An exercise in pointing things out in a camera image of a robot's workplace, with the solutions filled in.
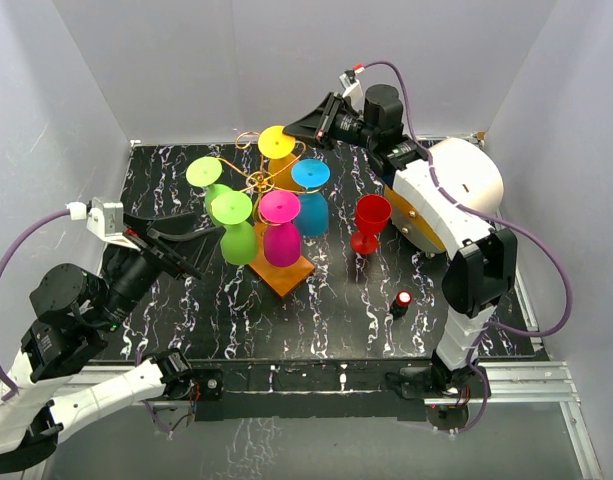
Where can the gold wire wine glass rack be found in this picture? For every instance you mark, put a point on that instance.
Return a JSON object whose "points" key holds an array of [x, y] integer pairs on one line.
{"points": [[260, 218]]}

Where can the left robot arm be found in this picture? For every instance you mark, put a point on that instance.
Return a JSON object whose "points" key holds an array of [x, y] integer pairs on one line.
{"points": [[73, 309]]}

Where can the red plastic wine glass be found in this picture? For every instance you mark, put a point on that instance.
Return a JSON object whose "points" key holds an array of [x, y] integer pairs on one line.
{"points": [[371, 217]]}

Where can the green plastic wine glass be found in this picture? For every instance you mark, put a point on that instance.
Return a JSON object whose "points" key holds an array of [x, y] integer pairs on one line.
{"points": [[204, 173], [238, 244]]}

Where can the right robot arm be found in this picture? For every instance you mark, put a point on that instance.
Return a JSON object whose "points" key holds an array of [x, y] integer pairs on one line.
{"points": [[482, 254]]}

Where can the orange and white cylinder box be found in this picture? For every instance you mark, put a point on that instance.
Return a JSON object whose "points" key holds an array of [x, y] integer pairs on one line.
{"points": [[424, 216]]}

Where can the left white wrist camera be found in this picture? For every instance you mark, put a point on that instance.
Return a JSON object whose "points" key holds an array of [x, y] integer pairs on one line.
{"points": [[104, 219]]}

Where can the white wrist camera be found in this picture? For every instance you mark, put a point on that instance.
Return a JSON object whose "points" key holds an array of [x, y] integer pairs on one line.
{"points": [[104, 219], [352, 89]]}

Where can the blue plastic wine glass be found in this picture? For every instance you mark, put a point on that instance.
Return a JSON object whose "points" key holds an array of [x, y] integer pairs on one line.
{"points": [[311, 174]]}

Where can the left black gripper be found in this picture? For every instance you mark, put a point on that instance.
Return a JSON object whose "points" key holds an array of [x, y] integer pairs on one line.
{"points": [[178, 254]]}

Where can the orange plastic wine glass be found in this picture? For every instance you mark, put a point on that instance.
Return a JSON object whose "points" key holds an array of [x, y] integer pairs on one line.
{"points": [[277, 148]]}

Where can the small red black button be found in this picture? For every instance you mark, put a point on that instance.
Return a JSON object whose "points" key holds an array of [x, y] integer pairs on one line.
{"points": [[401, 304]]}

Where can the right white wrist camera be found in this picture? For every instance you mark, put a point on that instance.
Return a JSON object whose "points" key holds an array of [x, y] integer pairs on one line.
{"points": [[352, 89]]}

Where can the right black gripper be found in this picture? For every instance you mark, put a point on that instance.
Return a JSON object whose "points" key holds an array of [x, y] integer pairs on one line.
{"points": [[319, 125]]}

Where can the pink plastic wine glass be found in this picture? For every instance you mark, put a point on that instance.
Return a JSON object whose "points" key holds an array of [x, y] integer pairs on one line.
{"points": [[281, 239]]}

